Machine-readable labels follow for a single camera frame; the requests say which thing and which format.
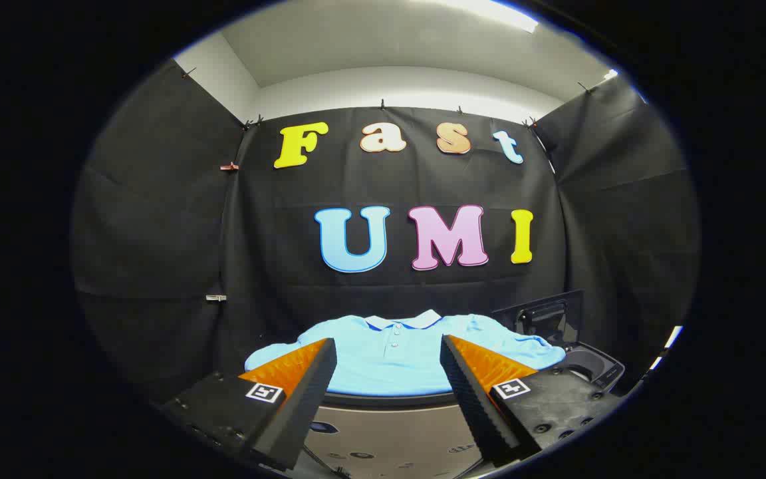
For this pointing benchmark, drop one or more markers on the black backdrop cloth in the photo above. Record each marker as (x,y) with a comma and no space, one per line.
(389,186)

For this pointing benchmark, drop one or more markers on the dark washing machine lid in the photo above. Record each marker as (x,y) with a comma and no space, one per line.
(542,314)

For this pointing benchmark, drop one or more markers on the orange spring clamp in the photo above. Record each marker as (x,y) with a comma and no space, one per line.
(229,165)

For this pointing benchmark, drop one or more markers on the light blue polo shirt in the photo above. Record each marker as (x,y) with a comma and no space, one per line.
(389,362)

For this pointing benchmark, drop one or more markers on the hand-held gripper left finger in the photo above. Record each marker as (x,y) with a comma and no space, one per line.
(303,399)

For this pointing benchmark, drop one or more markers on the dark grey washing machine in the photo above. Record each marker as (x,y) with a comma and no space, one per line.
(597,370)

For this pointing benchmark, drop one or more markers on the white panel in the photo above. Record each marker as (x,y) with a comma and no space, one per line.
(667,346)

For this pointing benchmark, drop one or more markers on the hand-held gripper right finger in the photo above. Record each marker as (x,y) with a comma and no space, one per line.
(473,399)

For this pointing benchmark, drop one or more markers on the silver spring clamp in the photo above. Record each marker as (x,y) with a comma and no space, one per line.
(215,297)

